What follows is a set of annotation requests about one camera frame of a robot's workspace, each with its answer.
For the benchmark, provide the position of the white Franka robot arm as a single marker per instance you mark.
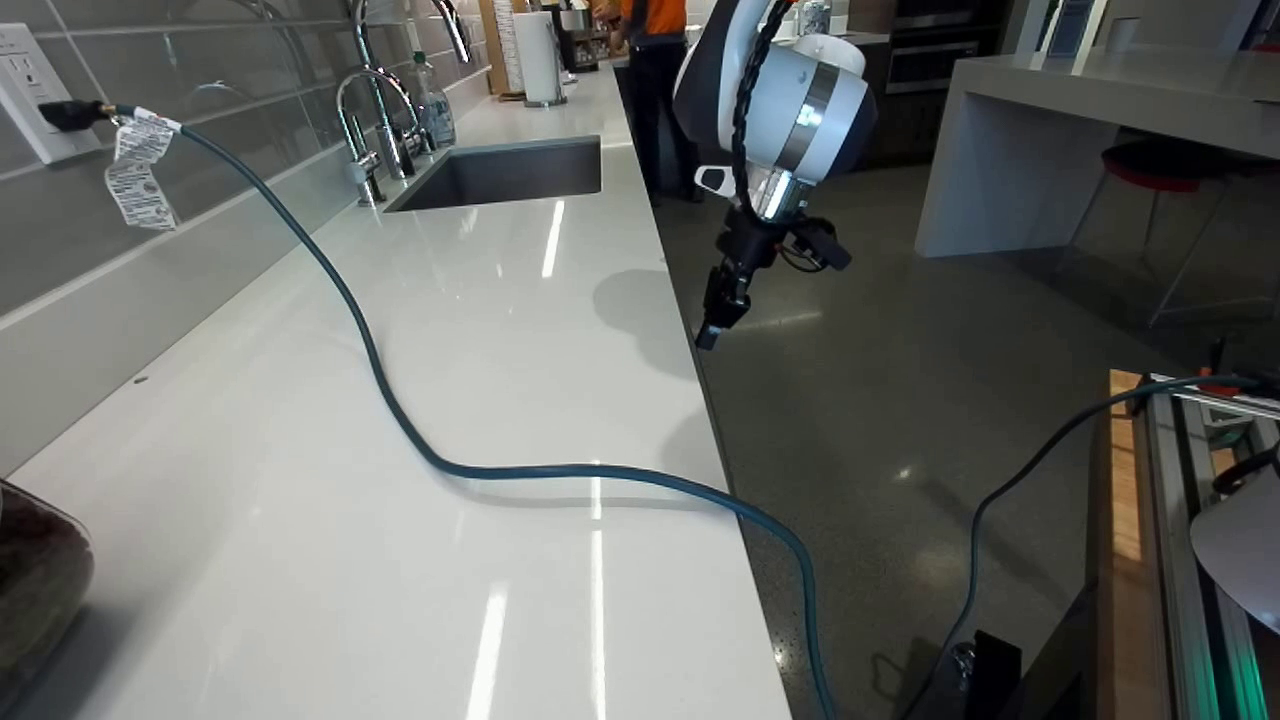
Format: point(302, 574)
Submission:
point(784, 94)

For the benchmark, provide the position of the dark round jar appliance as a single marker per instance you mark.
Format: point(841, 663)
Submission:
point(33, 586)

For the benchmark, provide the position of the white island counter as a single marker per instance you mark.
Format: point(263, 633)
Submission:
point(1104, 121)

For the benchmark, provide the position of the grey undermount sink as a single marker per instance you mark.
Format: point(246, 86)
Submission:
point(513, 175)

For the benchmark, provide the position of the red stool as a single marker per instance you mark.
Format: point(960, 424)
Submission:
point(1162, 166)

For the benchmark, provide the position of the black power plug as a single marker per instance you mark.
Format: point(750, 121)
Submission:
point(72, 115)

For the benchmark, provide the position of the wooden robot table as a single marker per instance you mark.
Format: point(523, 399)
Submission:
point(1132, 574)

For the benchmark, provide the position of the black floor power box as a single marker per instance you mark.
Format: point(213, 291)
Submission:
point(982, 681)

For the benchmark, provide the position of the white wall outlet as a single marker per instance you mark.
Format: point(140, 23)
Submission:
point(26, 94)

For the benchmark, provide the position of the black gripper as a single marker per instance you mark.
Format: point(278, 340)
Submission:
point(750, 244)

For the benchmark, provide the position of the person in orange shirt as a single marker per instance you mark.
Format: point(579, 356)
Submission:
point(648, 81)

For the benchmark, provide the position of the small chrome faucet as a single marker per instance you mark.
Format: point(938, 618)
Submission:
point(359, 145)

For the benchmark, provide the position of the white paper towel roll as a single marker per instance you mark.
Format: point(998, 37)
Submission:
point(536, 59)

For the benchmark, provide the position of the tall chrome kitchen faucet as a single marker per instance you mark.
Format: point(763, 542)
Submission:
point(381, 107)

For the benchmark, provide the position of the black wall oven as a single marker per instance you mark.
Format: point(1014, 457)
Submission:
point(932, 67)

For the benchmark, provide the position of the silver tape label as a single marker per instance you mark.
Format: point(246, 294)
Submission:
point(140, 175)

